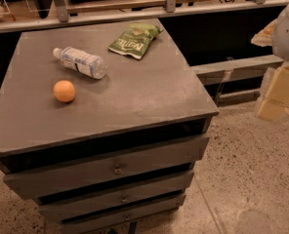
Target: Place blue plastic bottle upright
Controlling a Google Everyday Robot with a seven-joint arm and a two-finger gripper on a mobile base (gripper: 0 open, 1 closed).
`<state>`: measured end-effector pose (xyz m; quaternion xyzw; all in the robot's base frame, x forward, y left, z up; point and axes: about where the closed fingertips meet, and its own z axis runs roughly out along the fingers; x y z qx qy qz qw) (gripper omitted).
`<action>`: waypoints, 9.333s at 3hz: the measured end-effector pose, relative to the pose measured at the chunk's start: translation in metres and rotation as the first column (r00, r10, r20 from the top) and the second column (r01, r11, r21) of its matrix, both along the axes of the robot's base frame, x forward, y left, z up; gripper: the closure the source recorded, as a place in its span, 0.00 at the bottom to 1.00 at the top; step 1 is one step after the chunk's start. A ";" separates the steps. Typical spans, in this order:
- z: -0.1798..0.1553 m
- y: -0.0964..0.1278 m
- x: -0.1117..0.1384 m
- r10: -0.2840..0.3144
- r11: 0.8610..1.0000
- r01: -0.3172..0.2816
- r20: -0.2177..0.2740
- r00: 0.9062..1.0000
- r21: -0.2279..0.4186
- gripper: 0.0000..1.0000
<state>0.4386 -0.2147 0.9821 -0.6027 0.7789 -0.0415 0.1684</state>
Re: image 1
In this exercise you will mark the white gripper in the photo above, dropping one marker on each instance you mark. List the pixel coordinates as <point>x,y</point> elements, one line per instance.
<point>288,33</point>

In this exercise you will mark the clear plastic water bottle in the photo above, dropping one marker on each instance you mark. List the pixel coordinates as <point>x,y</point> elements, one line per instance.
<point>82,62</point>

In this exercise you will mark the green chip bag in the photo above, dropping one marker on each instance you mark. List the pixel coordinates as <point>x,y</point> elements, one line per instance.
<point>135,40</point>

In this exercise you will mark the middle grey drawer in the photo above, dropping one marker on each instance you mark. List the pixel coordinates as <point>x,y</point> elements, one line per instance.
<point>116,197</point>

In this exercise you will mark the grey drawer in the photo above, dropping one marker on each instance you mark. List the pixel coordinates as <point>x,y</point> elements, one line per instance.
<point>125,214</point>
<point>116,197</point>
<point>63,177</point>

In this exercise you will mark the grey drawer cabinet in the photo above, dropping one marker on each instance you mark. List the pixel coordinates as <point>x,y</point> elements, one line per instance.
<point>139,102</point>

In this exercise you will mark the orange fruit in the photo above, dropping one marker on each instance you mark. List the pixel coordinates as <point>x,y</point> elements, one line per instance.
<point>64,91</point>

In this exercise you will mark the top grey drawer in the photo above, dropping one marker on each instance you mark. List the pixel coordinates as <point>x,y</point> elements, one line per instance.
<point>63,177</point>

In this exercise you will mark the bottom grey drawer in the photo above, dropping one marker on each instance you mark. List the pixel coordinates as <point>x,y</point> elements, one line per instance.
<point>125,214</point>

